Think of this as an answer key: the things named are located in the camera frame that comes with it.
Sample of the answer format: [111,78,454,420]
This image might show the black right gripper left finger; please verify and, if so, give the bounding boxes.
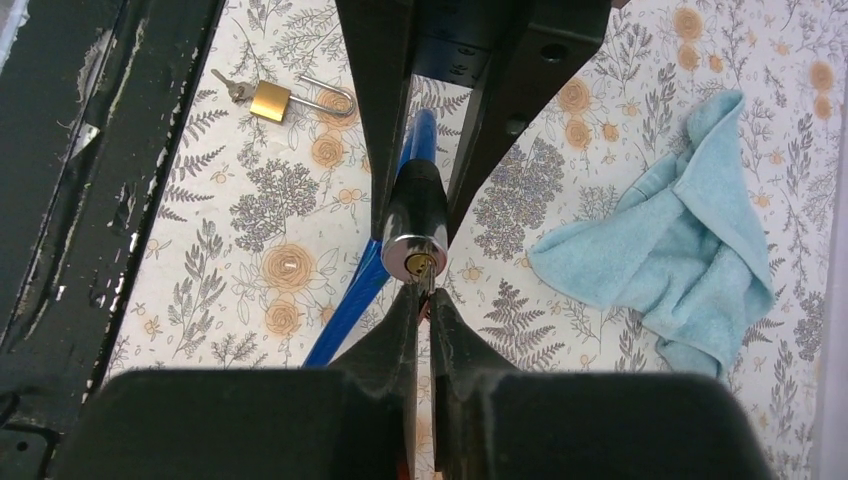
[52,284,420,479]

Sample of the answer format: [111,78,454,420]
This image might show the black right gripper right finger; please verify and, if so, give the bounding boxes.
[429,290,771,479]

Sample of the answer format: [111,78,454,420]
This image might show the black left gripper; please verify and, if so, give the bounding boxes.
[336,0,611,241]

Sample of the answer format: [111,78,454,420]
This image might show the blue cable lock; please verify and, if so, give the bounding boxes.
[303,109,448,367]

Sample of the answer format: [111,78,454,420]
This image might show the brass padlock with key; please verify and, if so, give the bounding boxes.
[211,69,356,123]

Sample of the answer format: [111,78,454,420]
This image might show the light blue towel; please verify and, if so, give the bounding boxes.
[528,90,776,378]

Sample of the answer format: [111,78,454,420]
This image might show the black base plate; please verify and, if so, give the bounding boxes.
[1,1,224,479]

